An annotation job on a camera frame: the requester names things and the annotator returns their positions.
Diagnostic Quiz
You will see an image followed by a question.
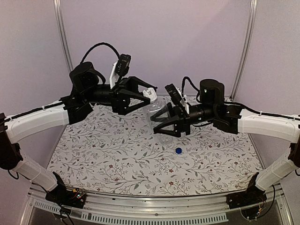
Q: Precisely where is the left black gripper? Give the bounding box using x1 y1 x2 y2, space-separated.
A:
83 76 157 114

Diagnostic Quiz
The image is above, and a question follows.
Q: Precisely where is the aluminium front rail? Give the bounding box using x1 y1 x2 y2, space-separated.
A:
20 184 295 225

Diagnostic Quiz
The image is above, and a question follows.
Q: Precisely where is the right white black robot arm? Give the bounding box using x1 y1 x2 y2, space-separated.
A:
153 79 300 204

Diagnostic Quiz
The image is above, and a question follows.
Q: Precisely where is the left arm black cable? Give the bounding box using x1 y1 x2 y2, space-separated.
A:
79 42 121 65

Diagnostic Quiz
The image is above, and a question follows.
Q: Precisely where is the small clear bottle white cap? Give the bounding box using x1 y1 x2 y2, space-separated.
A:
144 97 173 145

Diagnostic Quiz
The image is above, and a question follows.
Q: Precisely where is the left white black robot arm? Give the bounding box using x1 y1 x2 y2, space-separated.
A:
0 60 157 203

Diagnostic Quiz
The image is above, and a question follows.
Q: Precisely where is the white sports bottle cap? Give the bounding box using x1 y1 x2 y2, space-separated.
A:
142 87 157 102

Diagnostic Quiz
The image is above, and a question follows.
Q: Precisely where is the blue bottle cap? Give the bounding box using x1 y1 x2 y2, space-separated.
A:
175 148 182 155

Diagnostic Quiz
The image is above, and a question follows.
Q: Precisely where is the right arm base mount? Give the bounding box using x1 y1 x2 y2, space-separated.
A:
226 187 267 220

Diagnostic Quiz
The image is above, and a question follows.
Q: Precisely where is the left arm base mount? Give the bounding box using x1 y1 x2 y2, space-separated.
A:
45 172 86 209

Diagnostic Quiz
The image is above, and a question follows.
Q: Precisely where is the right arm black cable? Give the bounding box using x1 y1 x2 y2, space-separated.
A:
181 76 201 104

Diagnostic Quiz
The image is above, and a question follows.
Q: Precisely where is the right aluminium frame post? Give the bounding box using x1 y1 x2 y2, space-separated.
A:
230 0 258 100

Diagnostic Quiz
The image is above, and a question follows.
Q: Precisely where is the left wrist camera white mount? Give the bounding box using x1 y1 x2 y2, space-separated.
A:
109 54 131 89

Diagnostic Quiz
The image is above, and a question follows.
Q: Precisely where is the aluminium frame post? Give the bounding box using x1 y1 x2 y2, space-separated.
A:
230 0 258 100
53 0 73 72

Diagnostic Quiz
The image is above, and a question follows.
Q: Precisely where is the left aluminium frame post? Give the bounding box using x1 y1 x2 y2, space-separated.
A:
53 0 73 72

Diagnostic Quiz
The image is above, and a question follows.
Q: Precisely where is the floral patterned table mat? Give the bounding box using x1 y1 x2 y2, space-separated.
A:
47 105 262 196

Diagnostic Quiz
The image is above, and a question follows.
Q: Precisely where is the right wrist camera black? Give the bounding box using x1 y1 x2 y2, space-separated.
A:
165 83 190 114

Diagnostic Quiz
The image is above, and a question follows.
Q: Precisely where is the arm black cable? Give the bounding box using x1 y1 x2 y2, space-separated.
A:
79 42 121 65
181 76 201 104

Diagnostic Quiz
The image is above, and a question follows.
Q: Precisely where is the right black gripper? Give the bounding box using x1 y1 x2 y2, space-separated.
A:
150 102 217 137

